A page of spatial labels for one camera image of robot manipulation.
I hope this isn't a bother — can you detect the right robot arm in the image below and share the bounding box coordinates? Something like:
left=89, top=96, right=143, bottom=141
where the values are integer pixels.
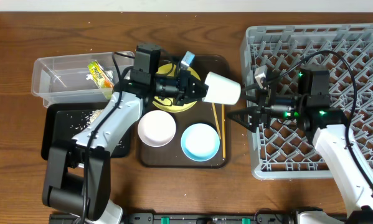
left=227, top=65, right=373, bottom=223

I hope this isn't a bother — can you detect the dark brown tray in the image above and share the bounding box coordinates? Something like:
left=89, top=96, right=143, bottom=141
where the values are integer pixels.
left=137, top=54, right=231, bottom=169

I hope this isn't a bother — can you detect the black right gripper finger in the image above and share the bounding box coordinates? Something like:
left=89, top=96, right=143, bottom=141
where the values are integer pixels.
left=227, top=106, right=258, bottom=133
left=240, top=83, right=267, bottom=103

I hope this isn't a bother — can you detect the light blue bowl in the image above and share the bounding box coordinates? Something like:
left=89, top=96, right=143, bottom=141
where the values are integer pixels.
left=181, top=123, right=220, bottom=162

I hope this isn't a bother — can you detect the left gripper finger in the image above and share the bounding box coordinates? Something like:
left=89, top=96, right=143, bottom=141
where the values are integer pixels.
left=191, top=75, right=208, bottom=92
left=181, top=92, right=207, bottom=106

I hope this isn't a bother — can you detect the green snack wrapper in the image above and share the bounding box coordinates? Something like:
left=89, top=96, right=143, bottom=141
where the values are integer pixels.
left=87, top=60, right=114, bottom=89

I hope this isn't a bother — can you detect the grey dishwasher rack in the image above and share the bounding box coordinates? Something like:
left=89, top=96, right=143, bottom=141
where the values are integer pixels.
left=240, top=24, right=373, bottom=180

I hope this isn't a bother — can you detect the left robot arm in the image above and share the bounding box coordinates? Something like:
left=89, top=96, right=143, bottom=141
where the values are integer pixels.
left=42, top=43, right=248, bottom=223

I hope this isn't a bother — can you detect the clear plastic bin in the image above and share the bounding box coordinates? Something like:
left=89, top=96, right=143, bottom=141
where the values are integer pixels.
left=31, top=52, right=118, bottom=107

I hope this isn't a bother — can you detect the wooden chopstick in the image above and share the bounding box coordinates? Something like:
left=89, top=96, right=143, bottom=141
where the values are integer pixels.
left=212, top=103, right=221, bottom=140
left=221, top=105, right=226, bottom=160

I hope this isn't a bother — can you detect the left wooden chopstick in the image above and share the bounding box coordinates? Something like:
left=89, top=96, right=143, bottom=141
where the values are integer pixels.
left=212, top=103, right=221, bottom=140

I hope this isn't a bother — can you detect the pile of rice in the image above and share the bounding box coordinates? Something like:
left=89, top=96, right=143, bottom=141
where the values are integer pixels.
left=67, top=110, right=103, bottom=146

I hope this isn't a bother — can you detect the yellow plate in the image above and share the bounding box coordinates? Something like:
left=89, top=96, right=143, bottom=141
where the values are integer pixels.
left=153, top=63, right=196, bottom=113

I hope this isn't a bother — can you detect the black waste tray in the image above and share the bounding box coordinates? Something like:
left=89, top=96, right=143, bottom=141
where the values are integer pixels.
left=41, top=101, right=132, bottom=161

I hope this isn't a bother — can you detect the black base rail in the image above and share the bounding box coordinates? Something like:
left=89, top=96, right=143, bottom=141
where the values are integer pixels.
left=49, top=207, right=349, bottom=224

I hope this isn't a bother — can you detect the white bowl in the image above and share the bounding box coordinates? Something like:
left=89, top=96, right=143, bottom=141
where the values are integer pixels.
left=137, top=110, right=176, bottom=147

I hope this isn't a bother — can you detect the white cup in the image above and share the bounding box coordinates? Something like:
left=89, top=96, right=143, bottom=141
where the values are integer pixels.
left=202, top=72, right=241, bottom=105

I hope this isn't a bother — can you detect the right wooden chopstick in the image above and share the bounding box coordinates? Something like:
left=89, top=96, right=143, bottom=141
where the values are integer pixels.
left=221, top=105, right=226, bottom=160

